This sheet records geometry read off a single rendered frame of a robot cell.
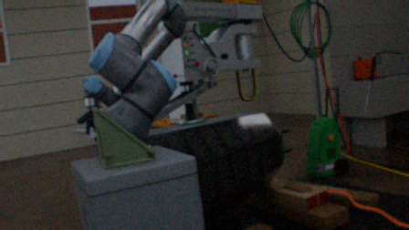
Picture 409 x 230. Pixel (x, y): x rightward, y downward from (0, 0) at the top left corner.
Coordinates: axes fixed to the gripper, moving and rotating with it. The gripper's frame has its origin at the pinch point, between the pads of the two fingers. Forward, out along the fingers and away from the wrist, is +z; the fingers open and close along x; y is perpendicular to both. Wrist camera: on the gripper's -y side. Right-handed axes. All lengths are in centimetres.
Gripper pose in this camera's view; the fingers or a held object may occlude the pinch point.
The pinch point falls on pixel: (92, 141)
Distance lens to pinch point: 231.1
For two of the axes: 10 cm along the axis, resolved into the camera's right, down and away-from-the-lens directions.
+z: 0.6, 10.0, 0.6
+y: 9.5, -0.4, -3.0
